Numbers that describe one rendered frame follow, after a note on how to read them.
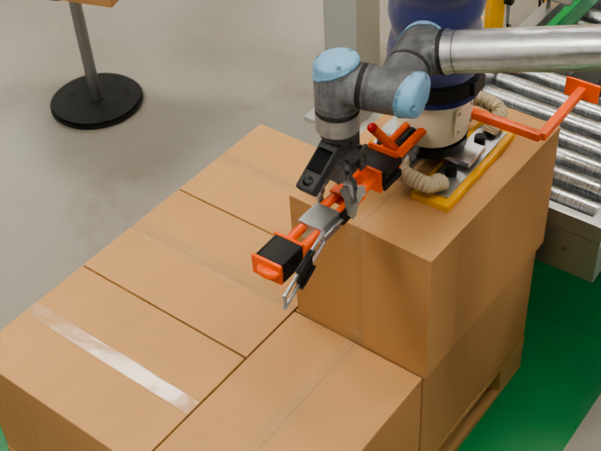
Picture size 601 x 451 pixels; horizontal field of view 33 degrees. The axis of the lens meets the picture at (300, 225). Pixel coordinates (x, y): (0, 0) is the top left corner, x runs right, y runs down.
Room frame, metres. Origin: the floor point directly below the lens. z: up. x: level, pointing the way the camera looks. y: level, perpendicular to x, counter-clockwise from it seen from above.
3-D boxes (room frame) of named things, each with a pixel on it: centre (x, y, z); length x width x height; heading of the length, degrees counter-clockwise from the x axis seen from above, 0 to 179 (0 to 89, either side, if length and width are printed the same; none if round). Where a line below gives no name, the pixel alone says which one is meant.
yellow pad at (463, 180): (1.89, -0.41, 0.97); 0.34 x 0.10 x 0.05; 141
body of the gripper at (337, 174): (1.64, -0.09, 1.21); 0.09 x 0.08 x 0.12; 140
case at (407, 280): (1.93, -0.32, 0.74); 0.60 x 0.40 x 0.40; 139
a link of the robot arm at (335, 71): (1.63, -0.09, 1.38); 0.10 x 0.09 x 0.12; 65
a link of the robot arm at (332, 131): (1.64, -0.09, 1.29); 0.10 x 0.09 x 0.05; 50
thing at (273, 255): (1.48, 0.05, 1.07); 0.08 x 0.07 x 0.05; 141
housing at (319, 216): (1.58, -0.04, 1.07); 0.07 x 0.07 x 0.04; 51
